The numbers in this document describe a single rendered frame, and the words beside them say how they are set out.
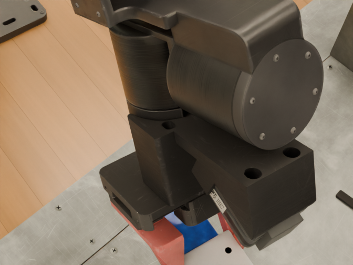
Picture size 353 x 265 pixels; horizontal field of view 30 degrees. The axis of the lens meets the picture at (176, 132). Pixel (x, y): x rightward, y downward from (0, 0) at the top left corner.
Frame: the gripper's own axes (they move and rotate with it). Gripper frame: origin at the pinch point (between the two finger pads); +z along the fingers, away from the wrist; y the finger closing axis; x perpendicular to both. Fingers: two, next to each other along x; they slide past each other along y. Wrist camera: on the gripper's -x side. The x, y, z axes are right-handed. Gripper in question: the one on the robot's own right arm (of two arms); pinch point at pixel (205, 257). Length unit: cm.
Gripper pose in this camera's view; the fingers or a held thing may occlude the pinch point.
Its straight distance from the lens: 49.4
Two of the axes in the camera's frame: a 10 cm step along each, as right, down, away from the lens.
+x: -5.2, -4.0, 7.6
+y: 8.4, -4.1, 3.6
